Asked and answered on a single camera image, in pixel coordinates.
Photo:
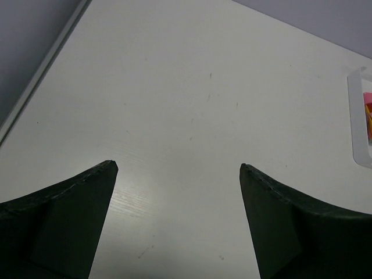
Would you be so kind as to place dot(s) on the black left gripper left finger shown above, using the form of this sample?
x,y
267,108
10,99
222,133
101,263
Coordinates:
x,y
54,232

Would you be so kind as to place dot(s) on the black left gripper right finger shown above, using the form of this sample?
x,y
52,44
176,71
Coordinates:
x,y
297,236

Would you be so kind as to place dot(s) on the white compartment tray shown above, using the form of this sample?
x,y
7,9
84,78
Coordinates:
x,y
359,82

